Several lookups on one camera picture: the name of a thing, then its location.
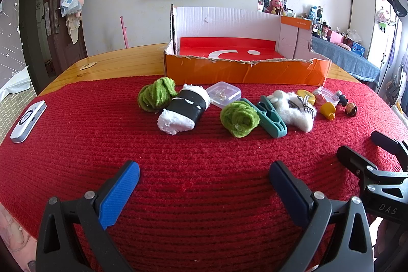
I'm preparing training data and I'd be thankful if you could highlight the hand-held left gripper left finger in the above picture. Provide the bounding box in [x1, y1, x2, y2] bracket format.
[36, 160, 141, 272]

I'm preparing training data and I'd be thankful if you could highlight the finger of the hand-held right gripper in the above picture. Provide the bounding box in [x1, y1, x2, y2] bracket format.
[337, 145, 408, 223]
[371, 131, 408, 164]

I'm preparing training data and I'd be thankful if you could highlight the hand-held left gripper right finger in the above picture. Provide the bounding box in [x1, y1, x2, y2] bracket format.
[269, 160, 375, 272]

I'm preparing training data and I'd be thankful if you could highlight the yellow toy figure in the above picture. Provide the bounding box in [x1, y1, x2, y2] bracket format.
[320, 102, 337, 120]

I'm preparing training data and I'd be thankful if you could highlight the clear round plastic container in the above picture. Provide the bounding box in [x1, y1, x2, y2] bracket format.
[314, 88, 341, 107]

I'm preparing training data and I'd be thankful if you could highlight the teal plastic clip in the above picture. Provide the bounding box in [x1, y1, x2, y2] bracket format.
[240, 95, 288, 139]

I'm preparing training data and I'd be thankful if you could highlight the white fluffy rabbit hair clip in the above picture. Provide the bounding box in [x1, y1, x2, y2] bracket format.
[267, 90, 317, 133]

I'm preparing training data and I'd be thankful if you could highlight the yellow round tin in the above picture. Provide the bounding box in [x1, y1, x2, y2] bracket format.
[296, 89, 316, 105]

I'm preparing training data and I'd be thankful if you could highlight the green yarn ball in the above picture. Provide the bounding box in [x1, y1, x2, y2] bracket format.
[221, 101, 262, 139]
[138, 77, 177, 115]

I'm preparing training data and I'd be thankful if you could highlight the black and white sock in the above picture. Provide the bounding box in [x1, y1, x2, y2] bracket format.
[157, 84, 211, 135]

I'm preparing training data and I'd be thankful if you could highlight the clear square plastic box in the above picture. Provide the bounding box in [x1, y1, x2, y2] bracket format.
[206, 82, 242, 109]

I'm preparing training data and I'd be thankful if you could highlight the orange and white cardboard box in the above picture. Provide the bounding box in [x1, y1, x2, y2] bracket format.
[164, 4, 332, 86]

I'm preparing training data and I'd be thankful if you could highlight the red woven mat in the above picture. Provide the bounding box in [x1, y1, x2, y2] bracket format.
[0, 74, 405, 272]

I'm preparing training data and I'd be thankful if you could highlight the pink box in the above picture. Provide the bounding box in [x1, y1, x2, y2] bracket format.
[322, 30, 343, 43]

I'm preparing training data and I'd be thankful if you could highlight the white portable device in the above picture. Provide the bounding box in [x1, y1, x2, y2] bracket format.
[9, 100, 47, 144]

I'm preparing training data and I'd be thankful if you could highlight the white hanging plush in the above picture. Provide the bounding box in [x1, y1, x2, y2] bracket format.
[376, 7, 396, 33]

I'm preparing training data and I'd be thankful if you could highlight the white wardrobe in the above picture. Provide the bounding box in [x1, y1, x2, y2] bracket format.
[349, 0, 402, 69]

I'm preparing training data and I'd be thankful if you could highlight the black hanging bag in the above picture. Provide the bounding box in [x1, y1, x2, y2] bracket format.
[386, 0, 408, 18]

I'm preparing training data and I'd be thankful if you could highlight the pink plastic rod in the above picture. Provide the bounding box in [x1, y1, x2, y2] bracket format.
[120, 16, 130, 49]

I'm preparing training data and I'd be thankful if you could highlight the pink rabbit plush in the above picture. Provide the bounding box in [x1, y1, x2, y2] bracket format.
[266, 0, 286, 16]

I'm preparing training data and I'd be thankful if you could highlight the beige cloth bag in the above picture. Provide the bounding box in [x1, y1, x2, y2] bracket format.
[65, 15, 83, 45]

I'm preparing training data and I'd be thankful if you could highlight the dark brown door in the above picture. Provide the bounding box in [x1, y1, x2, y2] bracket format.
[19, 0, 88, 94]

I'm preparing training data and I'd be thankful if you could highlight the clear plastic bag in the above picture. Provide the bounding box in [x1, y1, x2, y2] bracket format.
[60, 0, 85, 17]

